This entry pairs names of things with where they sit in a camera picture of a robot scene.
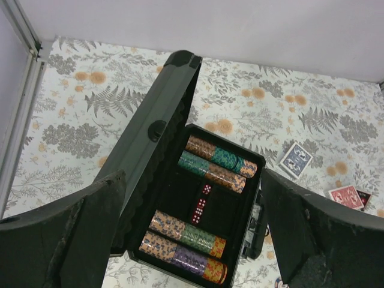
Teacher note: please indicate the red die in case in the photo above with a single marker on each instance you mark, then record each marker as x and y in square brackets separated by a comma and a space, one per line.
[195, 219]
[206, 189]
[198, 212]
[201, 204]

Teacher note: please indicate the top poker chip row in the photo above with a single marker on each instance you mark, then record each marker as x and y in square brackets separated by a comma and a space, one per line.
[221, 157]

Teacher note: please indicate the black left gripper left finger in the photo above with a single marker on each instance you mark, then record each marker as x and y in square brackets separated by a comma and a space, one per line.
[65, 243]

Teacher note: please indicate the bottom poker chip row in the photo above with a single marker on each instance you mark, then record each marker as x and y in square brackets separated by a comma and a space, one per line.
[184, 258]

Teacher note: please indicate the red playing card deck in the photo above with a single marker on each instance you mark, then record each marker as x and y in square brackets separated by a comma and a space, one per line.
[347, 196]

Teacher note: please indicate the black poker set case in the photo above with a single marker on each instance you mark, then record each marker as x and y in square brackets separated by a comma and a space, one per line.
[148, 152]

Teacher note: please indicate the black triangular all-in button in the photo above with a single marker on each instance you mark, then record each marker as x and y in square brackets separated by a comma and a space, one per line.
[365, 198]

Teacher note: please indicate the poker chip row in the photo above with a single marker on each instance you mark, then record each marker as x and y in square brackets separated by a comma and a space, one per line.
[188, 234]
[212, 172]
[184, 258]
[221, 157]

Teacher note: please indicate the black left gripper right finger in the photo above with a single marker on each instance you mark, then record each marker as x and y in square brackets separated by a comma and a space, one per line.
[319, 242]

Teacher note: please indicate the blue playing card deck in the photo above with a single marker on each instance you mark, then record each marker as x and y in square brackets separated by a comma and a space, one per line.
[296, 160]

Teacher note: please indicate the floral patterned table mat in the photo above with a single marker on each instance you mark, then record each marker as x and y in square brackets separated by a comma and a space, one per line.
[91, 90]

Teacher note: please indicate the aluminium left frame post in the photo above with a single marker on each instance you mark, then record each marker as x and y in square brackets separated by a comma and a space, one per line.
[21, 72]

